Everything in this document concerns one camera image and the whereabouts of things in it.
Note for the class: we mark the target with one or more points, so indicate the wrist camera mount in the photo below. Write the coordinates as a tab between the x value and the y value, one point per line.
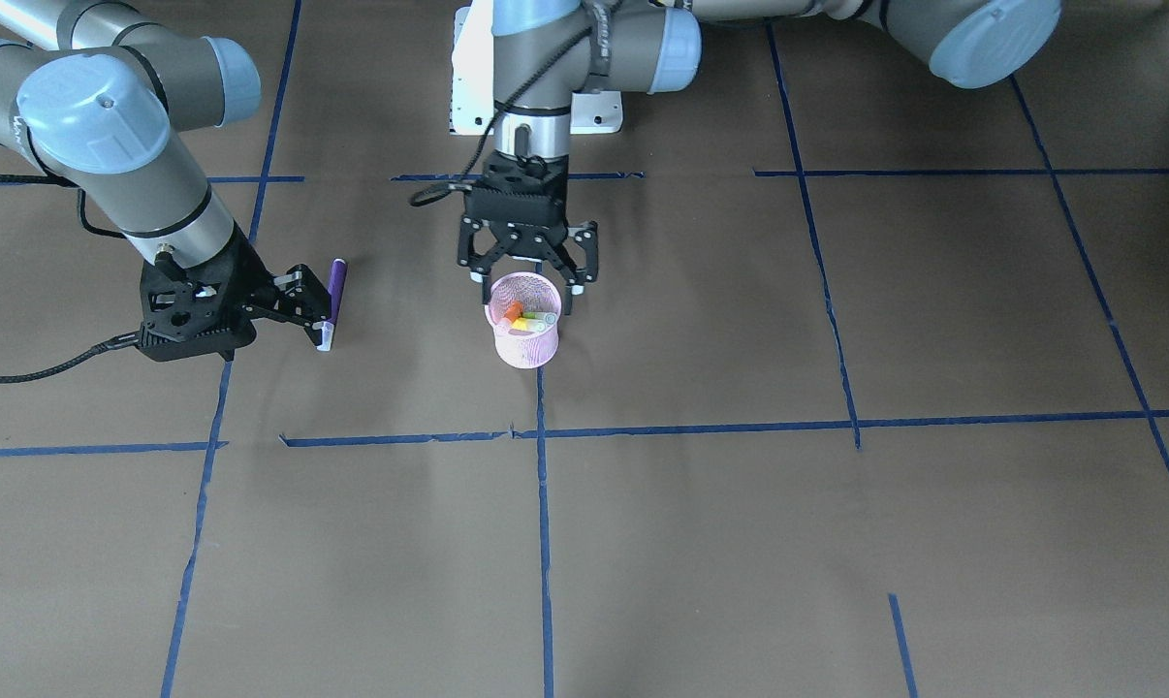
168	332
530	191

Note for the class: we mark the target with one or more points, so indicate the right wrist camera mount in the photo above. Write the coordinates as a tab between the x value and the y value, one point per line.
168	332

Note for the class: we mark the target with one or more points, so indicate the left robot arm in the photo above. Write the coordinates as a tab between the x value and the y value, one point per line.
530	75

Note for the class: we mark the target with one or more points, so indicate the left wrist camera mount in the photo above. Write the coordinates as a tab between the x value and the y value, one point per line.
530	191

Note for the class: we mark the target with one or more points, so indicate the purple highlighter pen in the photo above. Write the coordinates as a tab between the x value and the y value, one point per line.
336	288

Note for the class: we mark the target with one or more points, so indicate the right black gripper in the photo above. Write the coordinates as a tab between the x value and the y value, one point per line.
246	274

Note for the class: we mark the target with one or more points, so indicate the pink mesh pen holder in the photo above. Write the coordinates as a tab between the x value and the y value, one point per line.
537	293

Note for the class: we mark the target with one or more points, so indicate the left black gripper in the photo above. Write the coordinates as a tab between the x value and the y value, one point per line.
518	240

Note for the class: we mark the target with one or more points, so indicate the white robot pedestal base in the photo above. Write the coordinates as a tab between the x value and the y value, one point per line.
473	75

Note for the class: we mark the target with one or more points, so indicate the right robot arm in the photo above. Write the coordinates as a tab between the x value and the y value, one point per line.
96	94

